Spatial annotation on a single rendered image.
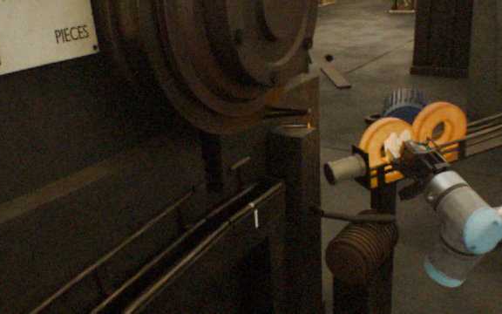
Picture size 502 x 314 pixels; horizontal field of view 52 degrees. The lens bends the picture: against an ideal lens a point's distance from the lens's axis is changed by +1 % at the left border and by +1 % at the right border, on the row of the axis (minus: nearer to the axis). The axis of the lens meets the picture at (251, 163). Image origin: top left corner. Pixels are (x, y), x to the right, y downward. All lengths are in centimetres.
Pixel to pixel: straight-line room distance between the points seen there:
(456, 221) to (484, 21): 258
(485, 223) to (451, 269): 15
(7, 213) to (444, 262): 86
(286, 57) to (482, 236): 53
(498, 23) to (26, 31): 307
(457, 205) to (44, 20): 84
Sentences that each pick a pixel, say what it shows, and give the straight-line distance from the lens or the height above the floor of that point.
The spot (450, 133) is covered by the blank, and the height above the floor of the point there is 71.
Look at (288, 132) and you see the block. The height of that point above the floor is 80.
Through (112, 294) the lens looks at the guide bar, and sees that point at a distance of 92.
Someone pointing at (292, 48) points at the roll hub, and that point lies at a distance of 95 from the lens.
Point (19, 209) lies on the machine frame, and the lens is 82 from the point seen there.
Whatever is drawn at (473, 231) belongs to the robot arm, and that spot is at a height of 65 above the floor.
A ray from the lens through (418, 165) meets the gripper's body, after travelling 125.
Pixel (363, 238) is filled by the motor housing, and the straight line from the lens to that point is 130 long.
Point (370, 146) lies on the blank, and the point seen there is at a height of 73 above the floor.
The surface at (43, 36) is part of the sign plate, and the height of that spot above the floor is 110.
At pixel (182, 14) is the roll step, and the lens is 79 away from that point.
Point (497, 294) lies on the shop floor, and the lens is 209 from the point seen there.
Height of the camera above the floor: 120
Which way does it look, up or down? 23 degrees down
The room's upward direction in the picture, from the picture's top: 4 degrees counter-clockwise
